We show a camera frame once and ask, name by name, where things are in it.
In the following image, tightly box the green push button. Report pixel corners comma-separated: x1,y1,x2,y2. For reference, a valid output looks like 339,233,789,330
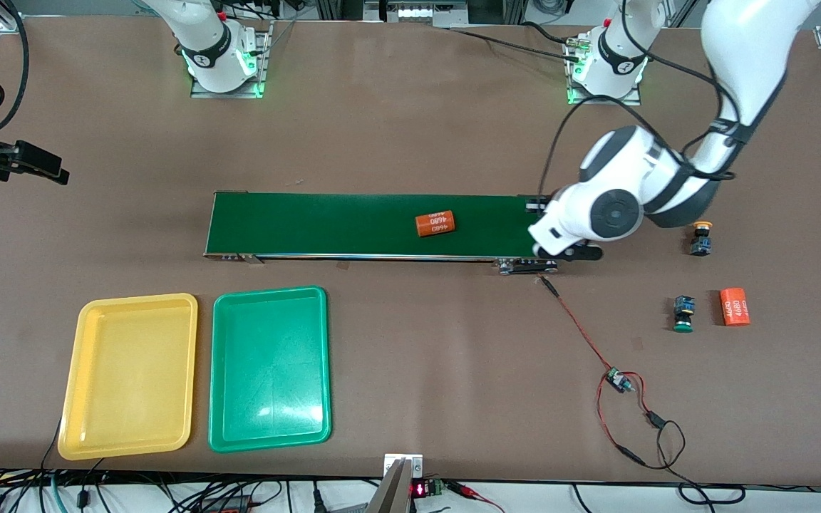
672,295,696,333

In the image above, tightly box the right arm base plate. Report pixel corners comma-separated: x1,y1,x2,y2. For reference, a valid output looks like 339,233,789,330
191,20,274,99

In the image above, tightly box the red clip lead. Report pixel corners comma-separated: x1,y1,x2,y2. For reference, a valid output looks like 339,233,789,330
446,481,505,513

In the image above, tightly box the green conveyor belt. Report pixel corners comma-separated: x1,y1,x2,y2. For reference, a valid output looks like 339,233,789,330
204,191,559,276

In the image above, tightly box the orange cylinder 4680 print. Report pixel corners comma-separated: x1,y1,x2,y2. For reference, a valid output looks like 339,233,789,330
414,209,457,238
720,287,751,327

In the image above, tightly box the black cable on table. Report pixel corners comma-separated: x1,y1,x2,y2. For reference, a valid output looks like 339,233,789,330
446,20,586,61

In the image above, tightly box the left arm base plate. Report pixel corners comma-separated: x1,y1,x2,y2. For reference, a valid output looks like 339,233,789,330
566,32,643,106

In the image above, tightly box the black power cable loop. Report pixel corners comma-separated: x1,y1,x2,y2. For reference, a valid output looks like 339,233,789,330
642,419,746,505

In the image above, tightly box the yellow plastic tray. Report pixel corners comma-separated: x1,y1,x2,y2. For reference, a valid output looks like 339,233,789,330
58,293,199,461

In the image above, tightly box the silver metal clamp bracket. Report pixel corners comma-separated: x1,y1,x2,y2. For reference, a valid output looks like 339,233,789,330
368,453,424,513

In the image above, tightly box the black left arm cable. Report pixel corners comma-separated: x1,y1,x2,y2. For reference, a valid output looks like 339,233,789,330
542,43,739,207

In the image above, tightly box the red black motor cable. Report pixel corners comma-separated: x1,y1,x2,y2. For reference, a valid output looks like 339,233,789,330
540,276,614,375

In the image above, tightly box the green plastic tray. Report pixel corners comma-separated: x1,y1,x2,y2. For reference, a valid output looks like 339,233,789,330
208,286,332,453

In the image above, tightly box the white labelled device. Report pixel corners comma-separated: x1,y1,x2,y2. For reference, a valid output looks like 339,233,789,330
362,0,470,28

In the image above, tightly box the red wire with black connector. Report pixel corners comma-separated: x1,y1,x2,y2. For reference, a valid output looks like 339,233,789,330
597,376,648,467
624,372,666,430

